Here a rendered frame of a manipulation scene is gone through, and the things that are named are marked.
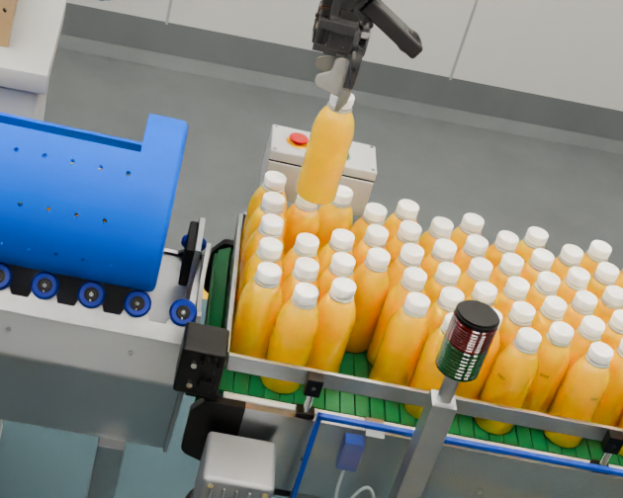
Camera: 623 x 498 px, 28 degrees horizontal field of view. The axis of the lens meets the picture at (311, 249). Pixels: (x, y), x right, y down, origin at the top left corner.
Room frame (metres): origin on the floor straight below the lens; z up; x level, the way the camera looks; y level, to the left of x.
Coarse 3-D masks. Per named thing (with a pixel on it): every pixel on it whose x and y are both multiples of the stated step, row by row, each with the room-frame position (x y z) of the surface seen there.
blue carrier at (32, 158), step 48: (0, 144) 1.56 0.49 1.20; (48, 144) 1.58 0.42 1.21; (96, 144) 1.61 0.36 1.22; (144, 144) 1.64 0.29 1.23; (0, 192) 1.52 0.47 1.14; (48, 192) 1.54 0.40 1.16; (96, 192) 1.56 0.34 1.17; (144, 192) 1.58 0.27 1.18; (0, 240) 1.52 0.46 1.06; (48, 240) 1.53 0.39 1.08; (96, 240) 1.54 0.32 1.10; (144, 240) 1.55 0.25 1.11; (144, 288) 1.58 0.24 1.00
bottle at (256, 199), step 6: (264, 186) 1.87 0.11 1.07; (258, 192) 1.87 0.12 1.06; (264, 192) 1.87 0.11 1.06; (276, 192) 1.86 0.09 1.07; (282, 192) 1.87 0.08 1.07; (252, 198) 1.87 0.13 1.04; (258, 198) 1.86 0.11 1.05; (252, 204) 1.86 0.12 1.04; (258, 204) 1.85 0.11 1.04; (252, 210) 1.86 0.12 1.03; (246, 216) 1.87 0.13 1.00; (246, 222) 1.86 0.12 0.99; (240, 240) 1.87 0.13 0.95; (240, 246) 1.86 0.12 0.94
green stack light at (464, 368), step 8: (448, 344) 1.38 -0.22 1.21; (440, 352) 1.39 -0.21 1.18; (448, 352) 1.38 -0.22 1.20; (456, 352) 1.37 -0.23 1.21; (440, 360) 1.39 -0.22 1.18; (448, 360) 1.38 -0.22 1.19; (456, 360) 1.37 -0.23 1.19; (464, 360) 1.37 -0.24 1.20; (472, 360) 1.37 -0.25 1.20; (480, 360) 1.38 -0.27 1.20; (440, 368) 1.38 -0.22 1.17; (448, 368) 1.37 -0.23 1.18; (456, 368) 1.37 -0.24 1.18; (464, 368) 1.37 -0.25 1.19; (472, 368) 1.37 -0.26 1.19; (480, 368) 1.39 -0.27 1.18; (448, 376) 1.37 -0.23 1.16; (456, 376) 1.37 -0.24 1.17; (464, 376) 1.37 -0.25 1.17; (472, 376) 1.38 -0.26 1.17
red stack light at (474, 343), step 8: (456, 320) 1.39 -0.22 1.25; (448, 328) 1.40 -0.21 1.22; (456, 328) 1.38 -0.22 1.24; (464, 328) 1.37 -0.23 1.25; (496, 328) 1.39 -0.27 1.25; (448, 336) 1.39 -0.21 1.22; (456, 336) 1.38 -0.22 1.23; (464, 336) 1.37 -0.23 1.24; (472, 336) 1.37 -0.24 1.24; (480, 336) 1.37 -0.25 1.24; (488, 336) 1.38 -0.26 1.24; (456, 344) 1.37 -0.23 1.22; (464, 344) 1.37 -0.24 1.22; (472, 344) 1.37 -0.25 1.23; (480, 344) 1.37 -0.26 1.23; (488, 344) 1.38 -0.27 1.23; (464, 352) 1.37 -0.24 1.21; (472, 352) 1.37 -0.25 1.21; (480, 352) 1.38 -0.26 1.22
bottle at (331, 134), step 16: (320, 112) 1.78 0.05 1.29; (336, 112) 1.77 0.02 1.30; (320, 128) 1.76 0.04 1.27; (336, 128) 1.76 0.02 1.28; (352, 128) 1.78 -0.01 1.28; (320, 144) 1.76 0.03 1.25; (336, 144) 1.76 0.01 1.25; (304, 160) 1.78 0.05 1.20; (320, 160) 1.75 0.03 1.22; (336, 160) 1.76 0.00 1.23; (304, 176) 1.76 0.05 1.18; (320, 176) 1.75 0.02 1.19; (336, 176) 1.76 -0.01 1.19; (304, 192) 1.76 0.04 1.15; (320, 192) 1.75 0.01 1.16; (336, 192) 1.78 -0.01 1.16
